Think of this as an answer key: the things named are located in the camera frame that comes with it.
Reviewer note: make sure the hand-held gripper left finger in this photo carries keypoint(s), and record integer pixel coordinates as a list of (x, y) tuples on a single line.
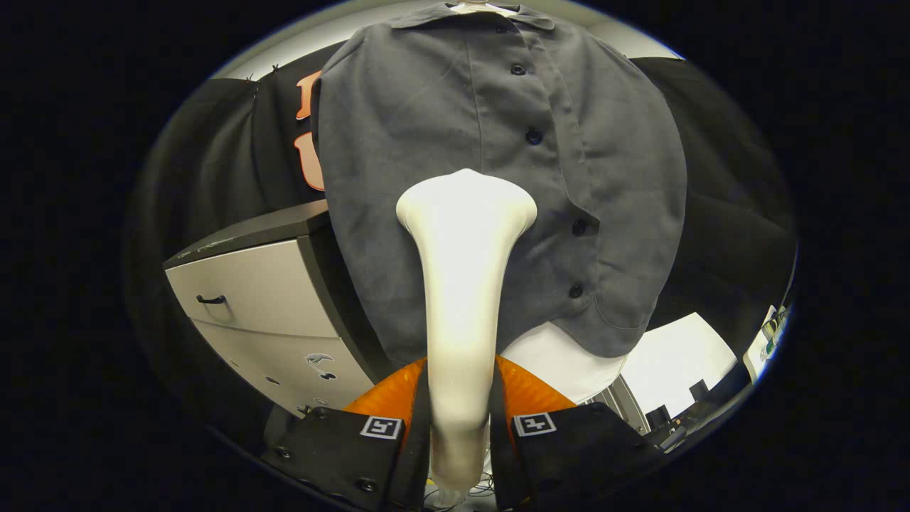
[(418, 462)]

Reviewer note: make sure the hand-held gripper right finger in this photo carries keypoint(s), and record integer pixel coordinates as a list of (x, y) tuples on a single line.
[(505, 462)]

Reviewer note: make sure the white garment steamer head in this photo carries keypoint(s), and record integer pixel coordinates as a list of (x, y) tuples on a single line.
[(462, 270)]

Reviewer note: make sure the grey button-up shirt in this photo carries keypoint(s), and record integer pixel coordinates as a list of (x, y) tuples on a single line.
[(426, 128)]

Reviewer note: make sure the white vertical ironing board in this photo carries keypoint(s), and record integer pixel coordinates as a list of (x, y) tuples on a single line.
[(561, 363)]

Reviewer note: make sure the white table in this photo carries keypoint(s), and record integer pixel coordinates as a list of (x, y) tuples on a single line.
[(675, 355)]

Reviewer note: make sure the small black box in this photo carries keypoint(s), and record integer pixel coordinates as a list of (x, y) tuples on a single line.
[(698, 390)]

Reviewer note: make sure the grey drawer cabinet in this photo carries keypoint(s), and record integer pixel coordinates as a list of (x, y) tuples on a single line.
[(249, 284)]

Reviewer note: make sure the white side shelf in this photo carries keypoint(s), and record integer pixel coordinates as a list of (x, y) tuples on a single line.
[(761, 355)]

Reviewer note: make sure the small clear bottle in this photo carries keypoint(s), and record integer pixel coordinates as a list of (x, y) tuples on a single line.
[(771, 331)]

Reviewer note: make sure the black backdrop cloth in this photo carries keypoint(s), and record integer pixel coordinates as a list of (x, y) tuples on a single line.
[(220, 156)]

